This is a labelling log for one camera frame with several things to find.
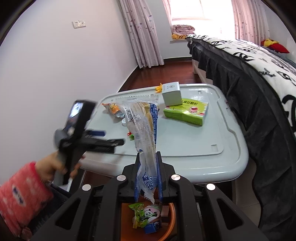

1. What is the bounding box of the green snack wrapper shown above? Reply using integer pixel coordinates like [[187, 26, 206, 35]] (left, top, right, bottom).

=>
[[128, 202, 148, 229]]

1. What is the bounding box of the orange juice pouch wrapper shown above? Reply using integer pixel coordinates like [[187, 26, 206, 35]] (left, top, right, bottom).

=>
[[102, 103, 125, 118]]

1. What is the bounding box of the white bottle cap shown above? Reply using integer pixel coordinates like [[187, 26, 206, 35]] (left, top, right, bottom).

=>
[[121, 118, 127, 126]]

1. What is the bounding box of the clear blue bread wrapper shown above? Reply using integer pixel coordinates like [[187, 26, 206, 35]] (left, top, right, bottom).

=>
[[115, 95, 159, 203]]

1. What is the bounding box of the green medicine box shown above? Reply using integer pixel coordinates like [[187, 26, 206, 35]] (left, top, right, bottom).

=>
[[164, 98, 209, 126]]

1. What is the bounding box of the white square box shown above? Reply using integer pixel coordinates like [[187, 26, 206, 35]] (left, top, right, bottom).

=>
[[162, 82, 182, 106]]

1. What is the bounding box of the pink green plastic bag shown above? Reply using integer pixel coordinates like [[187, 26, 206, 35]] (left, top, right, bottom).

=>
[[144, 205, 162, 223]]

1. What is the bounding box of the blue white milk carton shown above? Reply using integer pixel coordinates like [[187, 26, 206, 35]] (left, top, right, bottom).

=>
[[144, 221, 162, 234]]

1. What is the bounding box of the orange trash bin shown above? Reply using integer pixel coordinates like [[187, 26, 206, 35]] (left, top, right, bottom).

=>
[[120, 201, 177, 240]]

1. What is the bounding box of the person left hand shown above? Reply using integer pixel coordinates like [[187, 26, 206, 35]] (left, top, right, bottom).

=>
[[35, 152, 67, 183]]

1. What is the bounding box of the red green small toy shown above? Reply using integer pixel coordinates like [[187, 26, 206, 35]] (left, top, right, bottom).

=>
[[127, 132, 134, 141]]

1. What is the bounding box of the grey plastic storage box lid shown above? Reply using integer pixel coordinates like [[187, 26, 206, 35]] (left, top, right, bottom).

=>
[[81, 84, 249, 184]]

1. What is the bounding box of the yellow plastic clip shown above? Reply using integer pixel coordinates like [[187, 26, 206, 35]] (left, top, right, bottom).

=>
[[155, 83, 163, 93]]

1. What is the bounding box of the left pink curtain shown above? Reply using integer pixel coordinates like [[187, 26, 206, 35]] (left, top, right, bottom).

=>
[[119, 0, 164, 68]]

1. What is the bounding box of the pink curtain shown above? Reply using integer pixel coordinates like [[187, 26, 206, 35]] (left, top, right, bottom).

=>
[[119, 0, 164, 68], [231, 0, 270, 46]]

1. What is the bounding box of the bed with black white blanket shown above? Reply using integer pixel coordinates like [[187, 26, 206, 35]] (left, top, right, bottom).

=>
[[187, 36, 295, 240]]

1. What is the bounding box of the folded pink blanket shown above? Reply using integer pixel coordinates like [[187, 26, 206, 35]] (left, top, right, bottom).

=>
[[171, 25, 195, 40]]

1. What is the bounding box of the window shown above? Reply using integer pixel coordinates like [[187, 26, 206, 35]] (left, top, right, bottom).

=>
[[164, 1, 232, 21]]

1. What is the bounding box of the red yellow pillow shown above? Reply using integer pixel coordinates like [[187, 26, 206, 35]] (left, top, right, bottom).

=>
[[260, 39, 289, 54]]

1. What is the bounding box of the right pink curtain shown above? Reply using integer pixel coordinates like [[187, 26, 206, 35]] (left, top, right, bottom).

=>
[[231, 0, 270, 46]]

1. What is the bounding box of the white wall switch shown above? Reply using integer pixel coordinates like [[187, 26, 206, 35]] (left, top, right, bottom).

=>
[[72, 21, 86, 29]]

